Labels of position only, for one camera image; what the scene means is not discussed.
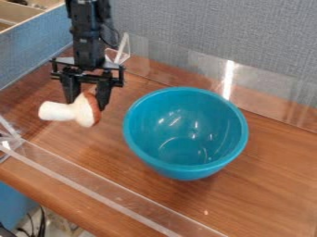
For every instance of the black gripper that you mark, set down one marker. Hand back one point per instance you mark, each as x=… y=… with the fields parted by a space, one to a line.
x=106 y=75

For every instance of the white brown toy mushroom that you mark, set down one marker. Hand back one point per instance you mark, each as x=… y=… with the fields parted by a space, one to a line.
x=83 y=110

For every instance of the blue plastic bowl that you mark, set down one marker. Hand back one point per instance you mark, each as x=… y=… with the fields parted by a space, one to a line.
x=186 y=132

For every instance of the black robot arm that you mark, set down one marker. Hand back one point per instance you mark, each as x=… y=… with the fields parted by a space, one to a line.
x=87 y=66

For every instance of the wooden shelf unit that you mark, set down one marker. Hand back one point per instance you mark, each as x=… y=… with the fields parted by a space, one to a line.
x=18 y=11

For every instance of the clear acrylic front barrier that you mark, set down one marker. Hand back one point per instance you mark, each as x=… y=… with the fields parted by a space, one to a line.
x=36 y=165

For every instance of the clear acrylic barrier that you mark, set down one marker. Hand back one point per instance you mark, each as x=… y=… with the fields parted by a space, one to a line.
x=158 y=64
x=36 y=165

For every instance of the clear acrylic back barrier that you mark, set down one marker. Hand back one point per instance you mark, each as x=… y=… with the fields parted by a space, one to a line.
x=158 y=64

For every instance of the clear acrylic corner bracket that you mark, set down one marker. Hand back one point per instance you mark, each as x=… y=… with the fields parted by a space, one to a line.
x=118 y=56

